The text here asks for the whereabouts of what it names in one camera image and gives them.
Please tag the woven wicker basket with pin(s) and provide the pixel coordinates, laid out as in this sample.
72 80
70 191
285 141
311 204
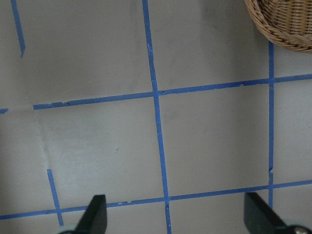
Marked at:
286 23

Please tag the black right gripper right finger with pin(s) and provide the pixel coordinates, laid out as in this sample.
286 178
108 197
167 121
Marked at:
259 218

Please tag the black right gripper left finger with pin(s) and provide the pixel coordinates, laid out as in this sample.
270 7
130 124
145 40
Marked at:
94 219

